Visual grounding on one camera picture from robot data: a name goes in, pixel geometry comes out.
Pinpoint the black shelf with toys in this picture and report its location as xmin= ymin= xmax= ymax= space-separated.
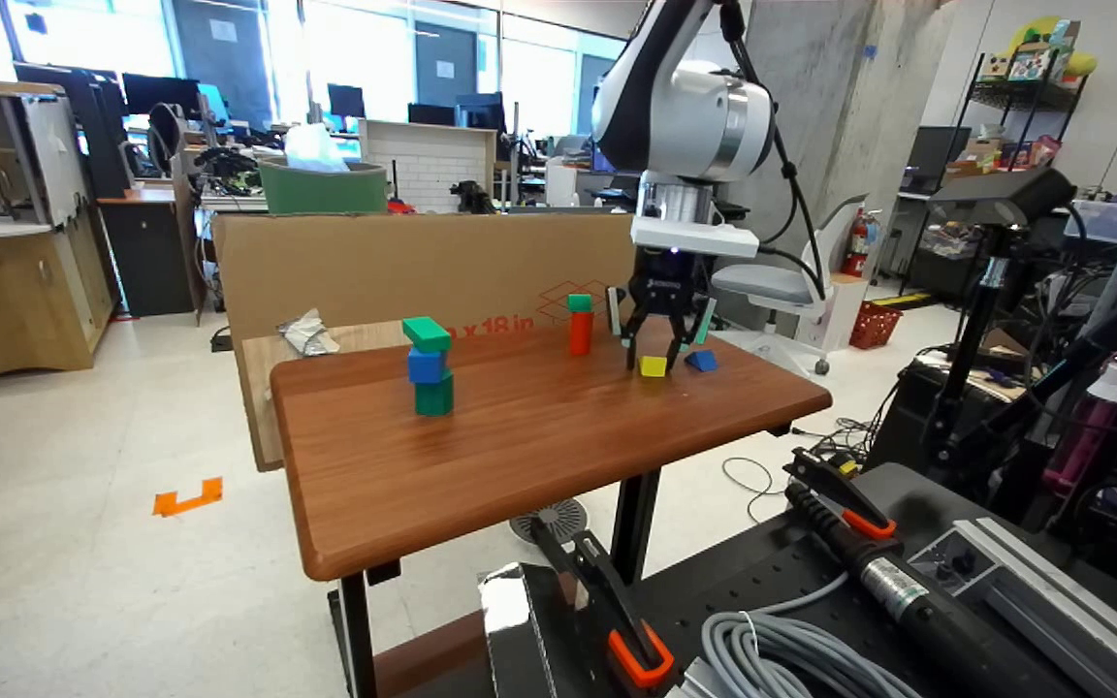
xmin=960 ymin=12 xmax=1097 ymax=178

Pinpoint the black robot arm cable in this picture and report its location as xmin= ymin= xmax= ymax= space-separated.
xmin=709 ymin=0 xmax=838 ymax=303

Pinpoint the dark office desk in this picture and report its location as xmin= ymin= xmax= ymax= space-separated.
xmin=98 ymin=178 xmax=202 ymax=323

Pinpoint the crumpled white paper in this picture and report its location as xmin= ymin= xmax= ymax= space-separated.
xmin=279 ymin=305 xmax=340 ymax=359

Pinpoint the green cube block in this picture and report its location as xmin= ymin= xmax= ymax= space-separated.
xmin=411 ymin=373 xmax=459 ymax=417

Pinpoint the black tripod stand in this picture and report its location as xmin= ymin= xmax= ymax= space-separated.
xmin=938 ymin=168 xmax=1078 ymax=467

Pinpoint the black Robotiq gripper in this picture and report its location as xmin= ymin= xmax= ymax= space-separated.
xmin=609 ymin=252 xmax=716 ymax=380

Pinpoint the light grey office chair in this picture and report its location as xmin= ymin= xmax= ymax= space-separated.
xmin=707 ymin=188 xmax=873 ymax=380

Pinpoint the orange floor marker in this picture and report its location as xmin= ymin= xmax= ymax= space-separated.
xmin=150 ymin=473 xmax=230 ymax=518

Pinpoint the wooden cabinet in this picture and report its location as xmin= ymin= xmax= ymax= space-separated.
xmin=0 ymin=73 xmax=120 ymax=385

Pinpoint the brown wooden table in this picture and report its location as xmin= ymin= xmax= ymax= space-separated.
xmin=268 ymin=305 xmax=838 ymax=698

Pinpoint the red basket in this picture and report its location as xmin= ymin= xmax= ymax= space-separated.
xmin=844 ymin=298 xmax=904 ymax=354

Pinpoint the black orange bar clamp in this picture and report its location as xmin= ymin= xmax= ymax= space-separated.
xmin=524 ymin=515 xmax=682 ymax=692
xmin=784 ymin=478 xmax=1056 ymax=698

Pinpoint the coiled grey cable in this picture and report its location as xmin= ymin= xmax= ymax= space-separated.
xmin=666 ymin=575 xmax=922 ymax=698

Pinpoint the red fire extinguisher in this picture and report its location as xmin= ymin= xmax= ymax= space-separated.
xmin=843 ymin=206 xmax=875 ymax=284

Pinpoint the pink bottle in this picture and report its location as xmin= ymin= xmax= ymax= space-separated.
xmin=1037 ymin=385 xmax=1117 ymax=498

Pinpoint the black perforated breadboard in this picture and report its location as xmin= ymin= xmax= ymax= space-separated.
xmin=476 ymin=457 xmax=1117 ymax=698

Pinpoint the large cardboard panel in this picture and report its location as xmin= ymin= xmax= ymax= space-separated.
xmin=208 ymin=206 xmax=653 ymax=478

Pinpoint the computer monitor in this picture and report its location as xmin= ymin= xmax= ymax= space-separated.
xmin=327 ymin=81 xmax=367 ymax=122
xmin=120 ymin=68 xmax=204 ymax=120

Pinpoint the red cylinder block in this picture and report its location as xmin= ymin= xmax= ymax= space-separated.
xmin=565 ymin=305 xmax=596 ymax=359

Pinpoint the green box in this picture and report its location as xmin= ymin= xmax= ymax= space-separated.
xmin=256 ymin=160 xmax=392 ymax=215

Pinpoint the grey metal rail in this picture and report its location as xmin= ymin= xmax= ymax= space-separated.
xmin=904 ymin=515 xmax=1117 ymax=698

